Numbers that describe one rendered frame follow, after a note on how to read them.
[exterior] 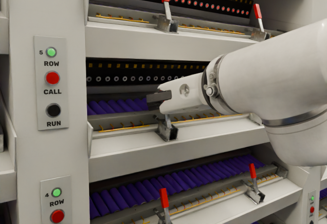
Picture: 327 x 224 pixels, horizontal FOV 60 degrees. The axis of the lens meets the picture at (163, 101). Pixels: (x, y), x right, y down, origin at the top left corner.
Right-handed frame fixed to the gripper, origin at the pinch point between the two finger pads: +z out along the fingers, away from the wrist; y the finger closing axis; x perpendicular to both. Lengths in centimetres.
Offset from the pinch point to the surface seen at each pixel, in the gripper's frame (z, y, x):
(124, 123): 3.9, -6.4, -3.4
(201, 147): -1.1, 7.0, -9.8
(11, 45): -5.5, -25.2, 7.5
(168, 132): -1.9, -1.0, -5.9
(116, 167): -0.9, -11.2, -10.2
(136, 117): 3.4, -3.9, -2.5
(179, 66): 10.3, 13.5, 9.2
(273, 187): 5.1, 36.2, -24.8
